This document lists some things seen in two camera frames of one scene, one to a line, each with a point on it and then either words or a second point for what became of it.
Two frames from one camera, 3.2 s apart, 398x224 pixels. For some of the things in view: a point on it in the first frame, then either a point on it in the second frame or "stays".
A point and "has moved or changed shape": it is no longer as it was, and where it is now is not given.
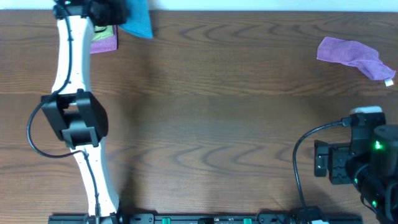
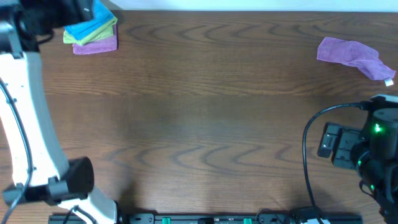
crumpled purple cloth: (365, 59) stays
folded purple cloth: (106, 44) stays
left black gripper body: (106, 13) → (62, 13)
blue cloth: (138, 20) has moved or changed shape
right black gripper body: (342, 166) → (345, 153)
